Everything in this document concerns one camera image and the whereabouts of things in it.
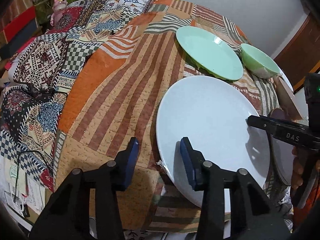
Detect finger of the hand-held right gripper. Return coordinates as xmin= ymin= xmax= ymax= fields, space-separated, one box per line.
xmin=247 ymin=115 xmax=277 ymax=136

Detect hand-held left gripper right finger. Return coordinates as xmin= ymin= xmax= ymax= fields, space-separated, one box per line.
xmin=180 ymin=137 xmax=292 ymax=240

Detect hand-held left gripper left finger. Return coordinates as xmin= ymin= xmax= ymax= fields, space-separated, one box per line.
xmin=29 ymin=137 xmax=139 ymax=240

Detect large white plate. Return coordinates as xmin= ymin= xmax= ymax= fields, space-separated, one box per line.
xmin=156 ymin=76 xmax=272 ymax=209

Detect green bowl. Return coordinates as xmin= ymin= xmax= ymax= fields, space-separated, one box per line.
xmin=240 ymin=43 xmax=280 ymax=78

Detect green plate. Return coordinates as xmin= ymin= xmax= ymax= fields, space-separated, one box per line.
xmin=176 ymin=26 xmax=243 ymax=81

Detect person's right hand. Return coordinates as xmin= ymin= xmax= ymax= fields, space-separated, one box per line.
xmin=291 ymin=145 xmax=310 ymax=191

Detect black rimmed white plate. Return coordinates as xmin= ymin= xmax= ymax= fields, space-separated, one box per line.
xmin=269 ymin=130 xmax=294 ymax=187

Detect brown plate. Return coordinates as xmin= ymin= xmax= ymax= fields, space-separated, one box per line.
xmin=269 ymin=75 xmax=304 ymax=121

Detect orange striped patchwork blanket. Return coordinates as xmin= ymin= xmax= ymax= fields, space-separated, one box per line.
xmin=54 ymin=0 xmax=283 ymax=232

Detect wooden door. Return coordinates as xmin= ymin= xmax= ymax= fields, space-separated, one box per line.
xmin=274 ymin=12 xmax=320 ymax=90

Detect printed papers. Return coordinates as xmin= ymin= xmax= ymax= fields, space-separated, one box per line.
xmin=0 ymin=155 xmax=50 ymax=222

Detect geometric patterned quilt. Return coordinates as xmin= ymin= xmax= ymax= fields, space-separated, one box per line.
xmin=0 ymin=0 xmax=153 ymax=193

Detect pink plush toy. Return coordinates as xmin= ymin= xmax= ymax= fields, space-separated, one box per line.
xmin=50 ymin=0 xmax=68 ymax=27

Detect red box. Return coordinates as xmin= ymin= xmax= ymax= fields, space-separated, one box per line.
xmin=0 ymin=5 xmax=36 ymax=43

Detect black cable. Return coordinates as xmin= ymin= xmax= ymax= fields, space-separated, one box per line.
xmin=14 ymin=150 xmax=54 ymax=203

